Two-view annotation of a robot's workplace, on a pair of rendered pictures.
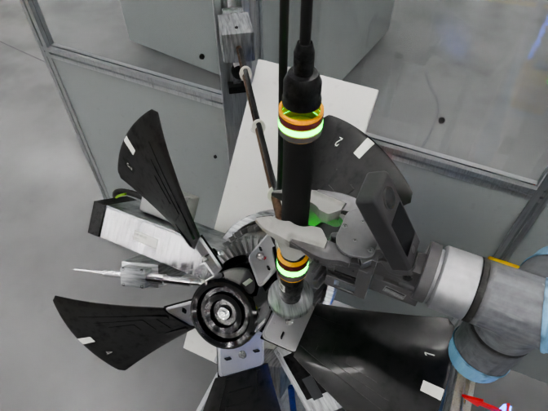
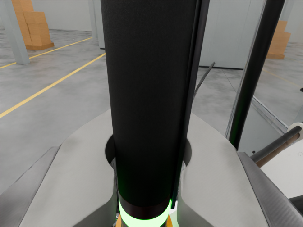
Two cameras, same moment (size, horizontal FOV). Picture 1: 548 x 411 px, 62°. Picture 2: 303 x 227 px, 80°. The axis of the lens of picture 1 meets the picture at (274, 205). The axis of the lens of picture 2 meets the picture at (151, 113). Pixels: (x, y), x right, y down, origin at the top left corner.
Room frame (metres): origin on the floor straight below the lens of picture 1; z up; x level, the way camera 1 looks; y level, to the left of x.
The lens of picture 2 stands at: (0.32, -0.09, 1.53)
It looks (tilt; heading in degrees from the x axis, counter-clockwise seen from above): 31 degrees down; 65
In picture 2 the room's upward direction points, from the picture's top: 2 degrees clockwise
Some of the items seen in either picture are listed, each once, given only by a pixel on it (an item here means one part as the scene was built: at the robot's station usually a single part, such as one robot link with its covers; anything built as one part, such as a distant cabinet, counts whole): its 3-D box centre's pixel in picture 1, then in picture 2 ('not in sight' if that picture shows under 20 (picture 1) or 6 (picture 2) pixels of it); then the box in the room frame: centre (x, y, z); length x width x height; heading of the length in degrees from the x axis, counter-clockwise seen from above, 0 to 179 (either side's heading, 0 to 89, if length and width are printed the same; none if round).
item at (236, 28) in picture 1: (236, 36); not in sight; (0.97, 0.09, 1.35); 0.10 x 0.07 x 0.08; 10
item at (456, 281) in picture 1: (450, 278); not in sight; (0.28, -0.20, 1.45); 0.08 x 0.05 x 0.08; 155
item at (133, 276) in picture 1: (135, 276); not in sight; (0.50, 0.29, 1.08); 0.07 x 0.04 x 0.06; 76
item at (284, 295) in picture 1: (295, 215); not in sight; (0.35, -0.03, 1.46); 0.04 x 0.04 x 0.46
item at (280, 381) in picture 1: (272, 373); not in sight; (0.37, 0.00, 0.91); 0.12 x 0.08 x 0.12; 155
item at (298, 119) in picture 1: (300, 120); not in sight; (0.35, -0.03, 1.61); 0.04 x 0.04 x 0.03
